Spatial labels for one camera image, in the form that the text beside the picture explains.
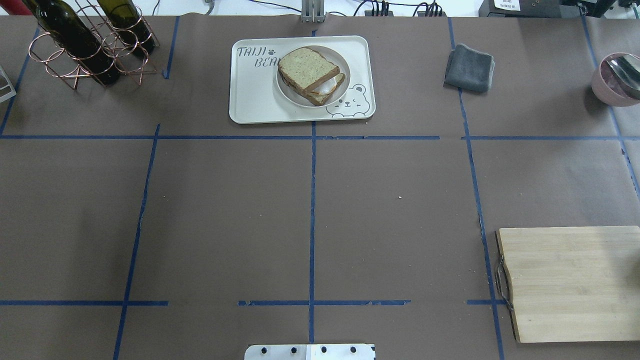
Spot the black box with label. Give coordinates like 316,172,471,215
478,0,597,19

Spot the grey folded cloth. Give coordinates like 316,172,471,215
444,43,496,93

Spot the pink bowl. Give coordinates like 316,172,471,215
590,52,640,108

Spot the white round plate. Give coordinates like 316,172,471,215
275,45,350,108

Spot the metal cutting board handle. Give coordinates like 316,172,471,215
494,254,514,312

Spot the bread slice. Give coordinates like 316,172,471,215
279,73,346,106
278,47,340,92

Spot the fried egg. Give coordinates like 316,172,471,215
306,75,339,96

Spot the copper wire bottle rack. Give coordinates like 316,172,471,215
24,0,159,90

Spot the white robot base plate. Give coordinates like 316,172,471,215
244,343,377,360

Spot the dark wine bottle right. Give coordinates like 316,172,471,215
98,0,156,59

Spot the cream bear serving tray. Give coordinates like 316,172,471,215
229,35,377,125

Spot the white metal object edge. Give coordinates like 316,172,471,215
0,66,18,103

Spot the dark wine bottle left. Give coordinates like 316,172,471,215
22,0,121,86

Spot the dark wine bottle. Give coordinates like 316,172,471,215
22,0,121,86
98,0,156,59

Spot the wooden cutting board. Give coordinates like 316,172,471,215
496,225,640,344

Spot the metal spoon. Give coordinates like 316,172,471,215
606,54,640,100

